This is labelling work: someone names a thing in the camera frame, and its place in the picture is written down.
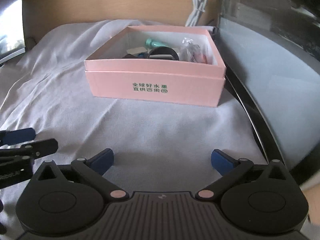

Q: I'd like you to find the red connector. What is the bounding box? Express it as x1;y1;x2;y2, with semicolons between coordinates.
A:
179;37;208;64

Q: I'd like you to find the black funnel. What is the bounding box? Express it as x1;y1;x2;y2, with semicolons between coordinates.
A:
148;47;180;61

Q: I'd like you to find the teal plastic funnel tool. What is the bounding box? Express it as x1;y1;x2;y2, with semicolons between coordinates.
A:
145;38;167;49

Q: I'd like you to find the pink blue tube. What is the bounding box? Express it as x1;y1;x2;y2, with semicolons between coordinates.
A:
135;52;149;59

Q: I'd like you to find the grey cloth table cover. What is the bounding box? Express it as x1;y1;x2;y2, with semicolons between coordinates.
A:
1;20;266;192

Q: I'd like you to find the curved monitor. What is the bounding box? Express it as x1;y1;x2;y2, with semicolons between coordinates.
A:
0;0;25;64

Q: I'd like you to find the pink cardboard box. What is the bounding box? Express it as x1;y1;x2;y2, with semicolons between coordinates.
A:
84;25;226;107

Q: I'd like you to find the glass panel computer case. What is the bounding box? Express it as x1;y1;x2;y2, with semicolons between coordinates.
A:
217;0;319;189

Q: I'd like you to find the white coiled cable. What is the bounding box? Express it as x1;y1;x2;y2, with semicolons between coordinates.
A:
184;0;209;28

